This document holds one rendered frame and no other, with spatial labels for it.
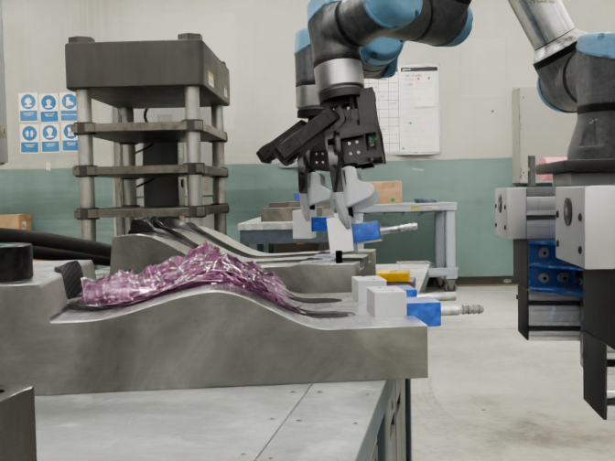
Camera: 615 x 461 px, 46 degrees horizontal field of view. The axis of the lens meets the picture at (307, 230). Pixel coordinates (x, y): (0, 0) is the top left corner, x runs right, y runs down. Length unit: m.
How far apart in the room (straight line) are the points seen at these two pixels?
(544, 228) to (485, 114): 6.35
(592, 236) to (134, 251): 0.65
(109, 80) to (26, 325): 4.40
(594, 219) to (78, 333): 0.55
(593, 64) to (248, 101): 6.35
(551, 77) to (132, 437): 1.13
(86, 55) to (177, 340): 4.51
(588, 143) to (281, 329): 0.80
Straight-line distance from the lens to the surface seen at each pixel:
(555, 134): 7.47
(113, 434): 0.64
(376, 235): 1.08
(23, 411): 0.52
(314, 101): 1.39
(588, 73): 1.40
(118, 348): 0.75
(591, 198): 0.84
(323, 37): 1.15
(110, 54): 5.14
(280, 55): 7.62
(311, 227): 1.40
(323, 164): 1.39
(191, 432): 0.62
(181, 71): 5.00
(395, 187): 6.94
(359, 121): 1.12
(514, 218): 1.33
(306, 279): 1.06
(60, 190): 8.01
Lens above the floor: 0.99
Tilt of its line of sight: 3 degrees down
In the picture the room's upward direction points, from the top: 1 degrees counter-clockwise
